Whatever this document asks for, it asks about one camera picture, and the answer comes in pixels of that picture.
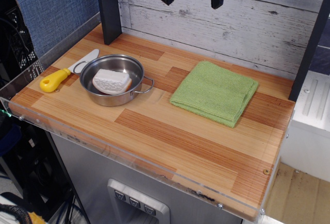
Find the stainless steel pot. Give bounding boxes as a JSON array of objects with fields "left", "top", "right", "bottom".
[{"left": 71, "top": 54, "right": 154, "bottom": 107}]

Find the yellow handled toy knife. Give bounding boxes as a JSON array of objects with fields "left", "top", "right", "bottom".
[{"left": 39, "top": 49, "right": 100, "bottom": 93}]

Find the green folded towel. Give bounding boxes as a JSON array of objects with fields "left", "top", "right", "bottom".
[{"left": 170, "top": 61, "right": 258, "bottom": 128}]

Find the white toy bread slice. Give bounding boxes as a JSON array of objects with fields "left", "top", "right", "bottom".
[{"left": 92, "top": 69, "right": 132, "bottom": 95}]

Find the black plastic crate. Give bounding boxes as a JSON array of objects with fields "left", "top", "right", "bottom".
[{"left": 1, "top": 0, "right": 38, "bottom": 80}]

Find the silver toy dispenser panel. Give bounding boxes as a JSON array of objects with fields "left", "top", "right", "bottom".
[{"left": 107, "top": 179, "right": 171, "bottom": 223}]

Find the clear acrylic table guard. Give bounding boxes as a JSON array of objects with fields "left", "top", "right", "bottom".
[{"left": 1, "top": 26, "right": 294, "bottom": 223}]

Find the dark left vertical post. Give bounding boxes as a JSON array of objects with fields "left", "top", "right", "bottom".
[{"left": 98, "top": 0, "right": 122, "bottom": 45}]

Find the dark vertical post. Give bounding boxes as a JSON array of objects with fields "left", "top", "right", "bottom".
[
  {"left": 288, "top": 0, "right": 329, "bottom": 101},
  {"left": 98, "top": 0, "right": 122, "bottom": 45}
]

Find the dark right vertical post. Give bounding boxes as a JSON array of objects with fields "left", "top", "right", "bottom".
[{"left": 288, "top": 0, "right": 329, "bottom": 101}]

